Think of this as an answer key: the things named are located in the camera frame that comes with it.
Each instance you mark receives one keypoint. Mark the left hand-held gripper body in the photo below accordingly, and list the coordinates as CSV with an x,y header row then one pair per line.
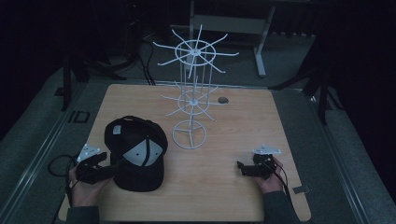
x,y
89,170

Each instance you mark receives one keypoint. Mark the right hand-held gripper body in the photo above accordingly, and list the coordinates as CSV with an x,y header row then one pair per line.
x,y
263,165

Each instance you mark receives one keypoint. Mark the black baseball cap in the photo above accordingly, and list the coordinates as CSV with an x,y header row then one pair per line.
x,y
137,155

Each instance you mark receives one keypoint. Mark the person's right hand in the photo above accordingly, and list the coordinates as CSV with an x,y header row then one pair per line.
x,y
273,183

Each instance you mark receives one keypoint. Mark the person's left hand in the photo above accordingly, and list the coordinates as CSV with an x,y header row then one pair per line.
x,y
84,193

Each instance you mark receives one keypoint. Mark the grey tape strip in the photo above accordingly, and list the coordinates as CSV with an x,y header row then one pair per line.
x,y
301,189

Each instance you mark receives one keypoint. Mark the black tripod stand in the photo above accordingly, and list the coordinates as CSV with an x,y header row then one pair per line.
x,y
323,93

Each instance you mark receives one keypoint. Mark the black rectangular floor bracket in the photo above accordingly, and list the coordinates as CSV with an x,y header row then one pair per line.
x,y
79,117

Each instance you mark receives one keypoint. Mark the white metal desk frame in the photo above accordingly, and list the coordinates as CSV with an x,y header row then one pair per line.
x,y
230,24

